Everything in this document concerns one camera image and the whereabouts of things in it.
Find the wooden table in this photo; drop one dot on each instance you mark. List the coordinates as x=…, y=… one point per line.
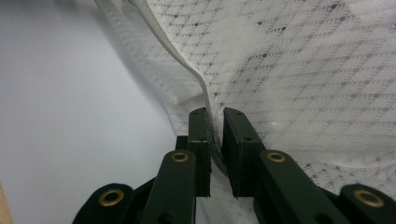
x=3, y=208

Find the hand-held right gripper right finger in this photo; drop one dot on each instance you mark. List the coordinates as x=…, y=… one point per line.
x=241, y=155

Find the white mesh laundry bag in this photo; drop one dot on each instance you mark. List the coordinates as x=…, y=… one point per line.
x=295, y=62

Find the white board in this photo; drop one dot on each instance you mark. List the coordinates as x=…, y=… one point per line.
x=62, y=93

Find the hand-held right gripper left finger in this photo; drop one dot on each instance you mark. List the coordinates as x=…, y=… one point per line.
x=200, y=155

